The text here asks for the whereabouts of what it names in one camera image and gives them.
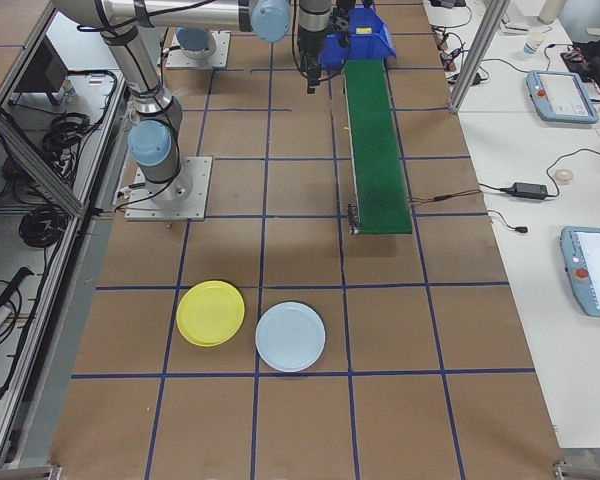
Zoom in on black handheld tool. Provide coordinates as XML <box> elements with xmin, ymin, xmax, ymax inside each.
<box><xmin>0</xmin><ymin>267</ymin><xmax>34</xmax><ymax>309</ymax></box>

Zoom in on yellow round plate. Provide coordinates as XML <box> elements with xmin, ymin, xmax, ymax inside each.
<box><xmin>175</xmin><ymin>279</ymin><xmax>247</xmax><ymax>348</ymax></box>

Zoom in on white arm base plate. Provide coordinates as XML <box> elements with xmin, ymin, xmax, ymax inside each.
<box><xmin>165</xmin><ymin>30</ymin><xmax>231</xmax><ymax>70</ymax></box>
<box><xmin>124</xmin><ymin>155</ymin><xmax>214</xmax><ymax>222</ymax></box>

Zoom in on light blue round plate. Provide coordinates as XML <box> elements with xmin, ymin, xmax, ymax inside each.
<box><xmin>254</xmin><ymin>300</ymin><xmax>327</xmax><ymax>374</ymax></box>

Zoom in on black cable with plug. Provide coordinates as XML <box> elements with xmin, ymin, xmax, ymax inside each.
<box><xmin>487</xmin><ymin>209</ymin><xmax>529</xmax><ymax>235</ymax></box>

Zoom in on black cable bundle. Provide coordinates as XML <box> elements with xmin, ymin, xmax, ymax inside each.
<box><xmin>39</xmin><ymin>112</ymin><xmax>106</xmax><ymax>184</ymax></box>
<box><xmin>18</xmin><ymin>203</ymin><xmax>67</xmax><ymax>250</ymax></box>

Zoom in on green conveyor belt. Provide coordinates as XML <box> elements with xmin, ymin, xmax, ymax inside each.
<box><xmin>342</xmin><ymin>58</ymin><xmax>414</xmax><ymax>237</ymax></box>

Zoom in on black power adapter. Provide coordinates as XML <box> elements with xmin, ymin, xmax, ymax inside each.
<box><xmin>509</xmin><ymin>181</ymin><xmax>550</xmax><ymax>200</ymax></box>

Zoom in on V-shaped metal bar frame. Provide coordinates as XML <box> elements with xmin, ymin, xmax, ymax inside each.
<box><xmin>0</xmin><ymin>0</ymin><xmax>131</xmax><ymax>469</ymax></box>

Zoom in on aluminium profile post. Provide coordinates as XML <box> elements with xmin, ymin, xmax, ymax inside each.
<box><xmin>447</xmin><ymin>0</ymin><xmax>511</xmax><ymax>115</ymax></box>

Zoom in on white paper cup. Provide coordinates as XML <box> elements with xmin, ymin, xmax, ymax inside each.
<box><xmin>522</xmin><ymin>30</ymin><xmax>546</xmax><ymax>56</ymax></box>

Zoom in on aluminium corner bracket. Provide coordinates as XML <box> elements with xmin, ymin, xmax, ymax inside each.
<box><xmin>552</xmin><ymin>447</ymin><xmax>600</xmax><ymax>480</ymax></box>

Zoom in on blue plastic storage bin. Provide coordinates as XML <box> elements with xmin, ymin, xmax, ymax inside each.
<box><xmin>318</xmin><ymin>5</ymin><xmax>399</xmax><ymax>69</ymax></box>

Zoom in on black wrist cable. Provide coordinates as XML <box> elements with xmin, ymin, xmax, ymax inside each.
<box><xmin>289</xmin><ymin>0</ymin><xmax>311</xmax><ymax>79</ymax></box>

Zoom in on black mat with electronics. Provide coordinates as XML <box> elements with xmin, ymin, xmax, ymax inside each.
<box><xmin>559</xmin><ymin>42</ymin><xmax>600</xmax><ymax>101</ymax></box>

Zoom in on thin red wire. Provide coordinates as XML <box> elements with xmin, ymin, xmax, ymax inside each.
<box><xmin>408</xmin><ymin>188</ymin><xmax>484</xmax><ymax>206</ymax></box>

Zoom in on white desk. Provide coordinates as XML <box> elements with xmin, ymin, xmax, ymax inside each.
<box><xmin>422</xmin><ymin>0</ymin><xmax>600</xmax><ymax>451</ymax></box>

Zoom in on black box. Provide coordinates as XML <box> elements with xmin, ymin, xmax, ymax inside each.
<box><xmin>10</xmin><ymin>35</ymin><xmax>70</xmax><ymax>107</ymax></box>

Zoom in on light blue teach pendant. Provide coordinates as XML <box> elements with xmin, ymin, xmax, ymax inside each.
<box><xmin>524</xmin><ymin>68</ymin><xmax>600</xmax><ymax>126</ymax></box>
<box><xmin>559</xmin><ymin>224</ymin><xmax>600</xmax><ymax>320</ymax></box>

